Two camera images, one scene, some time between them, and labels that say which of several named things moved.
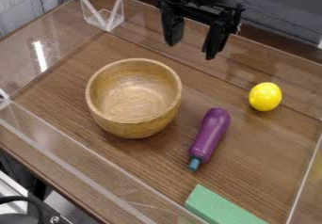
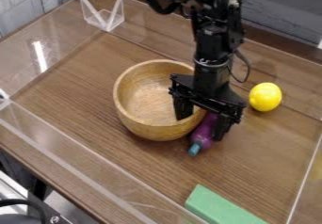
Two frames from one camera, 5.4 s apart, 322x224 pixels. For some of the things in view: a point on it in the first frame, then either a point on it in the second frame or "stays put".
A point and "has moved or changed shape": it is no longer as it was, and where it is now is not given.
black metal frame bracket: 54,217 stays put
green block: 218,209 stays put
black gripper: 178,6 to 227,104
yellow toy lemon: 266,96 stays put
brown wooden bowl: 132,97 has moved or changed shape
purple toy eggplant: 210,136 has moved or changed shape
